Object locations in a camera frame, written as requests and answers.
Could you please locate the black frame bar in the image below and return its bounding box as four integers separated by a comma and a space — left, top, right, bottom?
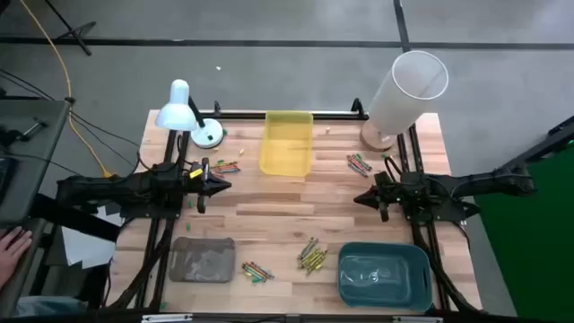
0, 309, 574, 323

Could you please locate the yellow translucent bin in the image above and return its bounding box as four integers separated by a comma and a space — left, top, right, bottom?
258, 110, 314, 179

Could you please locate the person's hand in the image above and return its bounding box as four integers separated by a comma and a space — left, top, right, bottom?
0, 226, 33, 288

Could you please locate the white paper sheet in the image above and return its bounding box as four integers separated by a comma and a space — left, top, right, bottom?
60, 204, 122, 270

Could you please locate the person's leg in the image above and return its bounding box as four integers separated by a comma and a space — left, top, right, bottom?
15, 295, 89, 318

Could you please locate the green mat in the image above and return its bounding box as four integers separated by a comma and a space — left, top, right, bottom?
473, 142, 574, 323

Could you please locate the long black frame rail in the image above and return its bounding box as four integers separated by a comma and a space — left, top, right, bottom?
196, 109, 370, 121

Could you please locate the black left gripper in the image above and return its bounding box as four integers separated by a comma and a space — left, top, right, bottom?
181, 156, 232, 214

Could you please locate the black desk leg beam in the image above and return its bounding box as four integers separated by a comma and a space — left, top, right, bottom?
30, 192, 122, 243

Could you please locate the yellow floor cable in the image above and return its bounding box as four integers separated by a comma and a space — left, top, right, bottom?
20, 0, 114, 179

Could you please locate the grey translucent bin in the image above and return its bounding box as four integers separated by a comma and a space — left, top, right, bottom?
168, 236, 237, 284

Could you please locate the black desk device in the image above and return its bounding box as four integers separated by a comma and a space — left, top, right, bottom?
0, 156, 17, 203

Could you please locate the white gooseneck desk lamp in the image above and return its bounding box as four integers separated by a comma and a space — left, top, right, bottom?
154, 79, 225, 150

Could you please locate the black angled stand beam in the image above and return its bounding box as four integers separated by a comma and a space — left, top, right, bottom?
506, 115, 574, 174

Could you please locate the silver frame bracket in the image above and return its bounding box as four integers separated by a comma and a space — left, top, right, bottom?
141, 313, 194, 323
392, 315, 444, 323

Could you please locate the table lamp white cylinder shade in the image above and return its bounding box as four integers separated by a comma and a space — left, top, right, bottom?
359, 49, 449, 153

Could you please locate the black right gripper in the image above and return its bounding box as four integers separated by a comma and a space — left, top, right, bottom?
354, 171, 407, 223

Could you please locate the black tripod stand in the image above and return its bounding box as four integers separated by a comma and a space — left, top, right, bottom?
43, 0, 98, 57

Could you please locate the teal plastic bin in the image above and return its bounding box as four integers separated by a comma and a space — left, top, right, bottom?
336, 241, 434, 313

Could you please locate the black clamp tool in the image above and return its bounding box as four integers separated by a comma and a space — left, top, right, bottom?
0, 117, 48, 147

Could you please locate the grey side desk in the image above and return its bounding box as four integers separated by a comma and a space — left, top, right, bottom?
0, 99, 72, 225

